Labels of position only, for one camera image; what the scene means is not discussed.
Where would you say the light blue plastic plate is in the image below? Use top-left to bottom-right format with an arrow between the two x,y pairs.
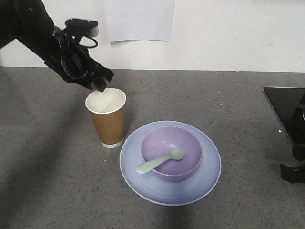
120,121 -> 222,206

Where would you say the purple plastic bowl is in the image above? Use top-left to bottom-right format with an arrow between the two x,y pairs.
136,126 -> 203,182

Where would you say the brown paper cup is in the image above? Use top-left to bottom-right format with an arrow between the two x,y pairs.
85,88 -> 127,148

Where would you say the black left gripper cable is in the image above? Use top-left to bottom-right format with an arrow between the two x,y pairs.
53,28 -> 99,79

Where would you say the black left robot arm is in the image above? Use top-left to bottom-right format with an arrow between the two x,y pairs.
0,0 -> 114,92

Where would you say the black induction cooktop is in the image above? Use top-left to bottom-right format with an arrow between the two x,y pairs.
264,87 -> 305,161

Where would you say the white paper sheet on wall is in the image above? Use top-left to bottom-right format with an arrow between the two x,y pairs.
104,0 -> 175,42

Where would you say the mint green plastic spoon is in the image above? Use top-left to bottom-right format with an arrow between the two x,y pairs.
135,148 -> 185,174

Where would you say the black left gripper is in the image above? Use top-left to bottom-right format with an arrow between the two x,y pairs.
45,27 -> 114,92

